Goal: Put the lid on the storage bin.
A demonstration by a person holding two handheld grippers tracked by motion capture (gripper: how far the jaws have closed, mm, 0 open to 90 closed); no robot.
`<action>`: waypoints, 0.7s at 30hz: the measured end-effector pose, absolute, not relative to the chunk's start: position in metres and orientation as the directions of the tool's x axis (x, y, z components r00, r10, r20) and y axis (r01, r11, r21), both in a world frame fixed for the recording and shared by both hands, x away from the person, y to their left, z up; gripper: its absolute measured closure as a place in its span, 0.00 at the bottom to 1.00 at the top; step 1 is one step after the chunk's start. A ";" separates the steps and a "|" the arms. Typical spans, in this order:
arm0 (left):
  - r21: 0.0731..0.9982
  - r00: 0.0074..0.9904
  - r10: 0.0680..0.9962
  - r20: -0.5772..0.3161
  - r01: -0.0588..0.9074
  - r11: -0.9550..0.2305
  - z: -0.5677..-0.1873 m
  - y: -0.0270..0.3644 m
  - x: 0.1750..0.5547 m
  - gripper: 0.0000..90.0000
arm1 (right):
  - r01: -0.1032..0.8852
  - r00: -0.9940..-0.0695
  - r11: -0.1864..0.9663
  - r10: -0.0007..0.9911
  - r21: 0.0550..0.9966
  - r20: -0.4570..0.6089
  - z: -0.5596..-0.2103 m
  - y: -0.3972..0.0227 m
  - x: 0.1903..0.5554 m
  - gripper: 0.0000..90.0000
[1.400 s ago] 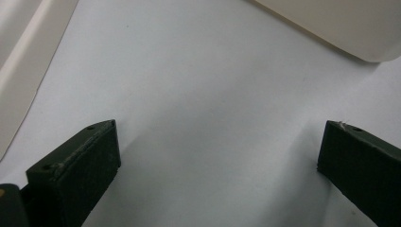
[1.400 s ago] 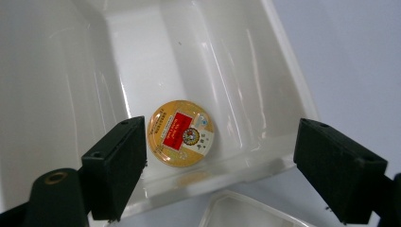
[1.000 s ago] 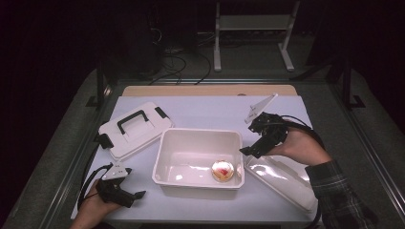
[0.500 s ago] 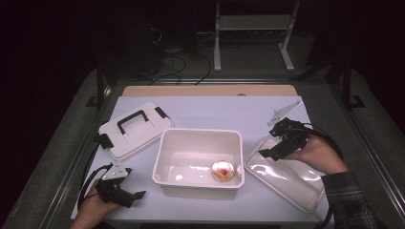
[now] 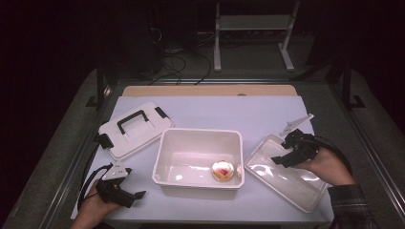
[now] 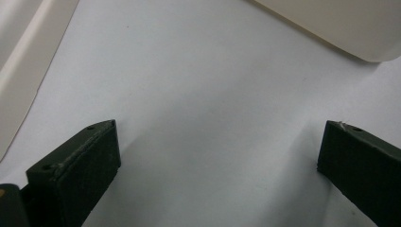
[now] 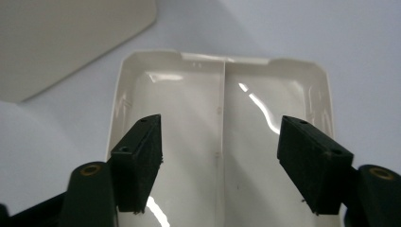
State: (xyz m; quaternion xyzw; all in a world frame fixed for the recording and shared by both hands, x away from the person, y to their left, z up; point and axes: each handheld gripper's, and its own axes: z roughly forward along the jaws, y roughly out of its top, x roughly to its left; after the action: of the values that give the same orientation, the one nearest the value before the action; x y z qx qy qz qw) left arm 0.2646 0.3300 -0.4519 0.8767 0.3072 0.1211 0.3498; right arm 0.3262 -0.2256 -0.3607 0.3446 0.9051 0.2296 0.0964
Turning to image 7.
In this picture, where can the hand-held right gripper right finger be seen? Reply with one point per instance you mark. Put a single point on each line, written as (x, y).
(312, 167)

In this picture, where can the white divided tray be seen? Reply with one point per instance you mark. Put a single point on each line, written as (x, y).
(201, 110)

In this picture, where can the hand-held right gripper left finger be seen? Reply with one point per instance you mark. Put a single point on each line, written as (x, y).
(138, 164)

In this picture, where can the white plastic storage box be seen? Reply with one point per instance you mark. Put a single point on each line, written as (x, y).
(56, 41)

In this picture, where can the white table mat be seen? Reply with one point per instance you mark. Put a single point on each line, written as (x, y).
(362, 31)

